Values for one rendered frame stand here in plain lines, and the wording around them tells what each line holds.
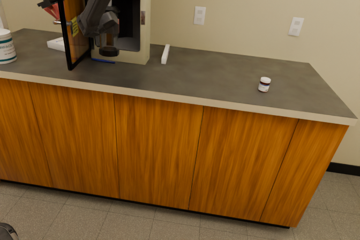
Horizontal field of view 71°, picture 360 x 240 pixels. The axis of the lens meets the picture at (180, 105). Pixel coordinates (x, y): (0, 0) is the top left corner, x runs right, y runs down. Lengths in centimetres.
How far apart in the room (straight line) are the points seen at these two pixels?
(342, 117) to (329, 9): 81
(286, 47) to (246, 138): 81
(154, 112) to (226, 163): 49
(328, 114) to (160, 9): 119
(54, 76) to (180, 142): 71
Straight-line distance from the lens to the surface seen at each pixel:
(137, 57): 147
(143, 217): 183
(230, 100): 118
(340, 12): 195
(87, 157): 162
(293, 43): 191
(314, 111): 130
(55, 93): 144
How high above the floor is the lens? 150
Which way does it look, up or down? 31 degrees down
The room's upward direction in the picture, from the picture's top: 6 degrees clockwise
